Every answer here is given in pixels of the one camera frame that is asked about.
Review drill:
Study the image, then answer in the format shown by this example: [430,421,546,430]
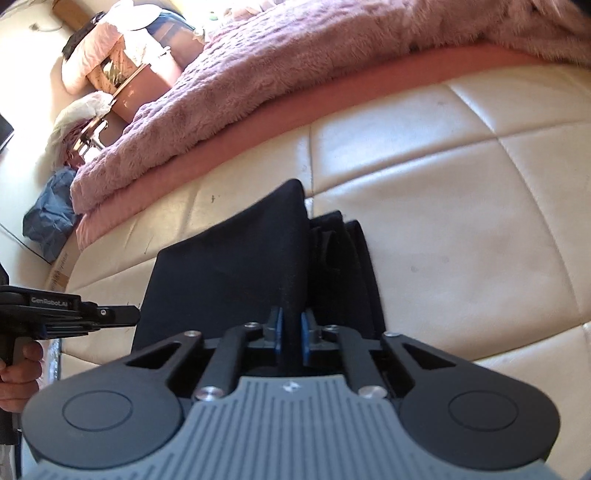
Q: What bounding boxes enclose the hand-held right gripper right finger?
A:
[300,310,458,400]

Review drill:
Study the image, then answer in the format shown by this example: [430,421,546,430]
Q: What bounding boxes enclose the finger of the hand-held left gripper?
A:
[41,305,142,337]

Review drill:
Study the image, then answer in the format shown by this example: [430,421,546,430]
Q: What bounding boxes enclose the pink storage box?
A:
[87,33,184,124]

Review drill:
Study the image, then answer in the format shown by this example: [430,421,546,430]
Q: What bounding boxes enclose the person's left hand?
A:
[0,344,45,412]

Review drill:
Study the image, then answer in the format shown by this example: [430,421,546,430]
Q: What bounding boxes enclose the pink fluffy blanket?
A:
[69,0,591,216]

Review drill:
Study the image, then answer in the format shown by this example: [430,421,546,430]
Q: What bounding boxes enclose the salmon pink bed sheet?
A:
[74,44,591,251]

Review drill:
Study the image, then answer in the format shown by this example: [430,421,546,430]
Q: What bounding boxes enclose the blue cloth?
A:
[22,167,80,265]

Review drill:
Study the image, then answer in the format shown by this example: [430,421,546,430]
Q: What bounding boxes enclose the cardboard box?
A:
[45,237,81,294]

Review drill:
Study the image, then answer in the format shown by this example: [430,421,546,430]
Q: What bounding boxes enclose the white plastic bag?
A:
[45,91,115,160]

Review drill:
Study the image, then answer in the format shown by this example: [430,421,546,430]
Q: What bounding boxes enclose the cream leather bed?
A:
[58,60,591,480]

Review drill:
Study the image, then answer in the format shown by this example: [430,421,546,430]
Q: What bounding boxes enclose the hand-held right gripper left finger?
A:
[127,306,284,400]

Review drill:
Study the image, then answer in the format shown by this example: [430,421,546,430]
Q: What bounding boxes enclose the pink pillow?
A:
[61,19,127,94]

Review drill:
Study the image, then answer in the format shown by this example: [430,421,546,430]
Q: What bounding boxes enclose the black pants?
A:
[131,178,389,367]

